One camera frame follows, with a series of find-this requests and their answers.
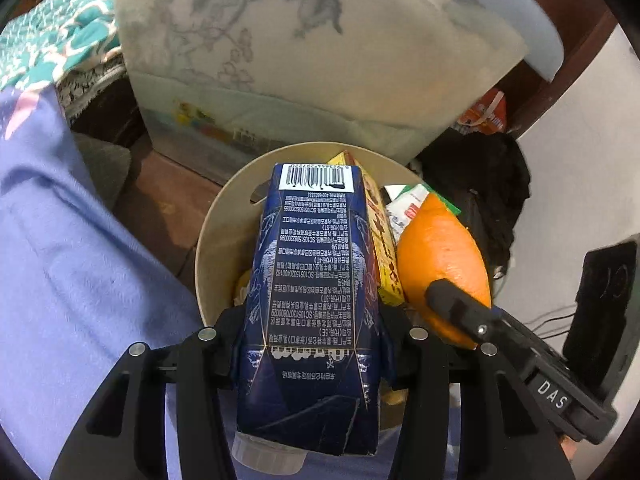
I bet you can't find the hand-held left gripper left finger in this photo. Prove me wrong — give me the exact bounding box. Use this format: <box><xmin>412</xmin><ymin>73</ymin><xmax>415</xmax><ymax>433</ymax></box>
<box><xmin>50</xmin><ymin>307</ymin><xmax>243</xmax><ymax>480</ymax></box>

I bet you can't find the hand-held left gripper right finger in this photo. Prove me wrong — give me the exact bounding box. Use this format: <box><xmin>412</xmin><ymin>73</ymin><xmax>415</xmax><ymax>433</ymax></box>
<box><xmin>380</xmin><ymin>307</ymin><xmax>576</xmax><ymax>480</ymax></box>

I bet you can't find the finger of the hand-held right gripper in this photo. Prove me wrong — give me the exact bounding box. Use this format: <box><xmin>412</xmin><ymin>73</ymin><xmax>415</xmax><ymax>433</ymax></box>
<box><xmin>424</xmin><ymin>279</ymin><xmax>508</xmax><ymax>346</ymax></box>

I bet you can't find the orange fruit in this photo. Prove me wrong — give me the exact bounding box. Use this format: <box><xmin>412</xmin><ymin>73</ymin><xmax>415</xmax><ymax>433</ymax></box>
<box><xmin>396</xmin><ymin>194</ymin><xmax>493</xmax><ymax>351</ymax></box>

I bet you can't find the yellow cardboard box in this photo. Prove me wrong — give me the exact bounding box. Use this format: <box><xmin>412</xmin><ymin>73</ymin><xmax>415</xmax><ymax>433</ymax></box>
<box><xmin>327</xmin><ymin>150</ymin><xmax>406</xmax><ymax>307</ymax></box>

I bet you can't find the green white wrapper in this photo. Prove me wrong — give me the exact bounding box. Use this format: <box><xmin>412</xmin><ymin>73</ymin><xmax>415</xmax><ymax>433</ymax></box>
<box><xmin>384</xmin><ymin>182</ymin><xmax>463</xmax><ymax>243</ymax></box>

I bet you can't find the dark blue milk carton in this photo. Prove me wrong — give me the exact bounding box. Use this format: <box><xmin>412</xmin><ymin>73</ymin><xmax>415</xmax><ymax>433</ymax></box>
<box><xmin>232</xmin><ymin>162</ymin><xmax>398</xmax><ymax>476</ymax></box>

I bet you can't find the beige round bin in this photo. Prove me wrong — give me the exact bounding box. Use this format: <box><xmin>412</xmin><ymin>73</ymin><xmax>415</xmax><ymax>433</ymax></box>
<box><xmin>194</xmin><ymin>141</ymin><xmax>501</xmax><ymax>433</ymax></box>

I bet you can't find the black cloth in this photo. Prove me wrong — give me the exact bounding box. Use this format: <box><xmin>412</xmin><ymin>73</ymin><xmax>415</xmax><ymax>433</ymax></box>
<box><xmin>412</xmin><ymin>132</ymin><xmax>532</xmax><ymax>281</ymax></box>

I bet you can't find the orange red packet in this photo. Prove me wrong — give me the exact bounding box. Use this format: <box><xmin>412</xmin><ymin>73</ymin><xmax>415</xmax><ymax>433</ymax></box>
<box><xmin>452</xmin><ymin>89</ymin><xmax>508</xmax><ymax>136</ymax></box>

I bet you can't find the grey cloth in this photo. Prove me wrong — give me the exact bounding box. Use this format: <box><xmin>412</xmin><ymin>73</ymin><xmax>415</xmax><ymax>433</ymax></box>
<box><xmin>75</xmin><ymin>132</ymin><xmax>132</xmax><ymax>211</ymax></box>

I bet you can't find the dark brown wooden board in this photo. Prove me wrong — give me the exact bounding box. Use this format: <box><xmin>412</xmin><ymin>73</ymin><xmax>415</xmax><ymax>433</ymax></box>
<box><xmin>495</xmin><ymin>0</ymin><xmax>621</xmax><ymax>136</ymax></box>

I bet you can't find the clear plastic storage box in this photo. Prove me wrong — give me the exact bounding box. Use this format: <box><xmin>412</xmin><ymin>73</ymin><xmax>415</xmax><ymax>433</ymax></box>
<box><xmin>109</xmin><ymin>0</ymin><xmax>562</xmax><ymax>186</ymax></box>

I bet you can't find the white lace cloth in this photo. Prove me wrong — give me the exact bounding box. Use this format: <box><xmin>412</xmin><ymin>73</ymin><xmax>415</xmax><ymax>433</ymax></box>
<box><xmin>54</xmin><ymin>52</ymin><xmax>128</xmax><ymax>123</ymax></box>

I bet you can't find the teal patterned quilt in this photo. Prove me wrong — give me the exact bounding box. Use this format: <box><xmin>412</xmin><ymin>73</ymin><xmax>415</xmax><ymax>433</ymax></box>
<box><xmin>0</xmin><ymin>0</ymin><xmax>121</xmax><ymax>91</ymax></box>

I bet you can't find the black cable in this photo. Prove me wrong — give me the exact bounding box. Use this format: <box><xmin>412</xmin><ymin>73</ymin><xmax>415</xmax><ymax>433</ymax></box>
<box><xmin>522</xmin><ymin>305</ymin><xmax>583</xmax><ymax>336</ymax></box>

